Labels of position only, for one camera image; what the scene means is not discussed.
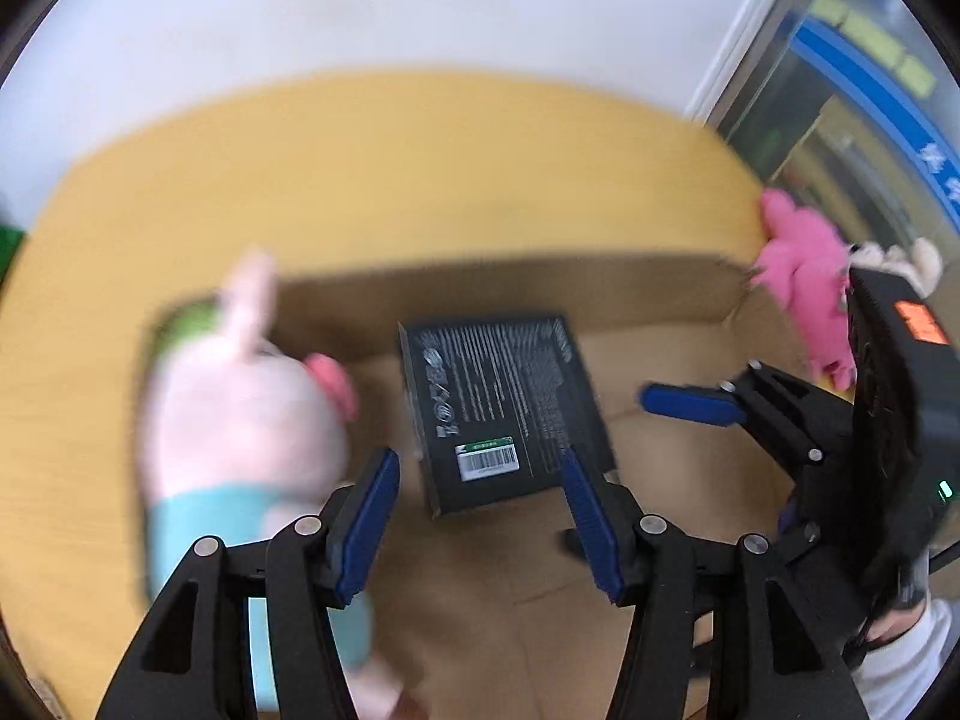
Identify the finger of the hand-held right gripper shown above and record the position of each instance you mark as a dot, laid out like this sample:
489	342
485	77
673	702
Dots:
690	403
814	521

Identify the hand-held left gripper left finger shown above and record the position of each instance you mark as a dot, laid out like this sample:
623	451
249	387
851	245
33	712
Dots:
367	525

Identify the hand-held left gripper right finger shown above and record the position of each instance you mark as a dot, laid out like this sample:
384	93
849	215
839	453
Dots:
592	532

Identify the shallow cardboard box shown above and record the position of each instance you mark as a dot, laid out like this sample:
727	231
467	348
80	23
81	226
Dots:
510	645

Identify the black printed box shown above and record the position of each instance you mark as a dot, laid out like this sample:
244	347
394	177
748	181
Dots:
510	397

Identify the pink and teal pig plush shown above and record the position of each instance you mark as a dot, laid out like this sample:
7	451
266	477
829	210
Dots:
240	420

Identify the person's right forearm white sleeve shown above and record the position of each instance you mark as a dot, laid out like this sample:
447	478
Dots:
907	667

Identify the cream plush toy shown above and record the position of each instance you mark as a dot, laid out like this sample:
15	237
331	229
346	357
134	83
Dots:
900	259

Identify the pink bear plush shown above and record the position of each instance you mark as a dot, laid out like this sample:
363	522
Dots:
806	270

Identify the yellow sticky note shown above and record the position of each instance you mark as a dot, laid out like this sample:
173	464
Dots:
916	75
870	37
825	7

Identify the green mat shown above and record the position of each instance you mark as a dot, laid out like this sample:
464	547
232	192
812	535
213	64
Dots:
7	251

